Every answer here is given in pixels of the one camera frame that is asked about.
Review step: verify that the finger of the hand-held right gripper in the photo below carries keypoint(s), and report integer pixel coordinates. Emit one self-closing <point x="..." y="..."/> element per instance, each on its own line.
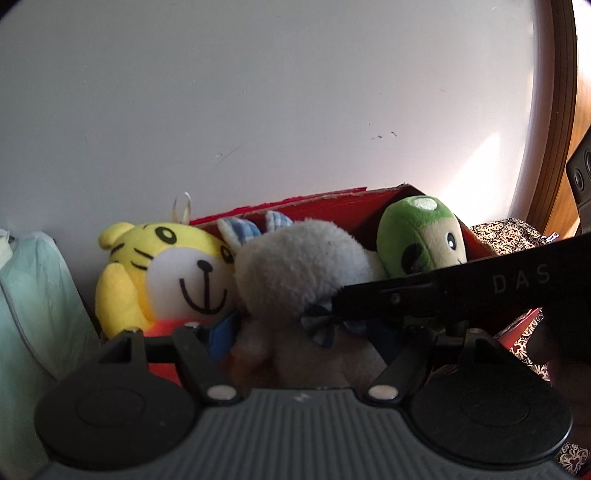
<point x="383" y="300"/>

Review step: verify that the light green fabric bag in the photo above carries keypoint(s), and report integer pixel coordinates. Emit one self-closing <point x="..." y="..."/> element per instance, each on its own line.
<point x="37" y="323"/>

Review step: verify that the dark floral tablecloth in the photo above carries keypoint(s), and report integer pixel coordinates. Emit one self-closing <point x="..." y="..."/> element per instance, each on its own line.
<point x="503" y="235"/>

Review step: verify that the red cardboard box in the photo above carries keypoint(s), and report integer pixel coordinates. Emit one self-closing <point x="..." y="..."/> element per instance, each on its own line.
<point x="351" y="207"/>

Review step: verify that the small metal clip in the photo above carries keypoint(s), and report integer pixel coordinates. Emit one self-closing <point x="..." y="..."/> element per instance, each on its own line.
<point x="552" y="237"/>

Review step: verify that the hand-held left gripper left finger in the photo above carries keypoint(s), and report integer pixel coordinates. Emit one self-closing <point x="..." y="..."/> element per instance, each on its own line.
<point x="226" y="330"/>

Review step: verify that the yellow tiger plush toy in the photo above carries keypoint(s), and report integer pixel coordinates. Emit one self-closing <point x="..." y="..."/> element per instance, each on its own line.
<point x="161" y="267"/>

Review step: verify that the white bunny plush blue bow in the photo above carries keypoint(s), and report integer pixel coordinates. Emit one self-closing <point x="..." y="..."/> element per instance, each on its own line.
<point x="300" y="263"/>

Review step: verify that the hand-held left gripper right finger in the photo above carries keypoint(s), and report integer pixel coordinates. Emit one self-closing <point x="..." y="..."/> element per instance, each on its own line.
<point x="411" y="369"/>

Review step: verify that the wooden door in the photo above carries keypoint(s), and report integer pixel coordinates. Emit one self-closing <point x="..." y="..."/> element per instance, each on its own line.
<point x="561" y="115"/>

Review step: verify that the green plush toy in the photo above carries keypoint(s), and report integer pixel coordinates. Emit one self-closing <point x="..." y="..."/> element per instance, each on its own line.
<point x="415" y="230"/>

